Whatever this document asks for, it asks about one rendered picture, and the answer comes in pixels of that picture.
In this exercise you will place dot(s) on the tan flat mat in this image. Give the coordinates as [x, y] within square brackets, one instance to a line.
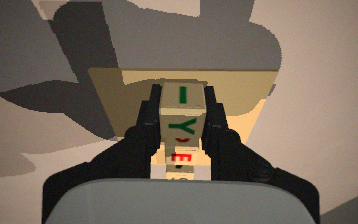
[242, 92]

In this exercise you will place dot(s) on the tan letter block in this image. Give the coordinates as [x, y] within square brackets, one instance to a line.
[182, 110]
[181, 151]
[185, 172]

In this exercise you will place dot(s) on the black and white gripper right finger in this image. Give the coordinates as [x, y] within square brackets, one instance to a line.
[231, 160]

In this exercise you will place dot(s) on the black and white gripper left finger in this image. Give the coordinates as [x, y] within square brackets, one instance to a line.
[124, 159]

